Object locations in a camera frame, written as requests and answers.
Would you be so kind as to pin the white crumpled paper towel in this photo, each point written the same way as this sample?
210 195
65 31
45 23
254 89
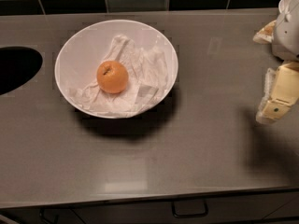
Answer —
147 70

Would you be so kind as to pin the black drawer handle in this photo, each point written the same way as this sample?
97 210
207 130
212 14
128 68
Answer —
189 208

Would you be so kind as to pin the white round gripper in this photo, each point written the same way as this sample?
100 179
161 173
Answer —
288 34

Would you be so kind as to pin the white bowl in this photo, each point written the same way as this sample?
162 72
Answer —
81 55

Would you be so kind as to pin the orange fruit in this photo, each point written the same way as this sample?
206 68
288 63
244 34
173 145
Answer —
112 77

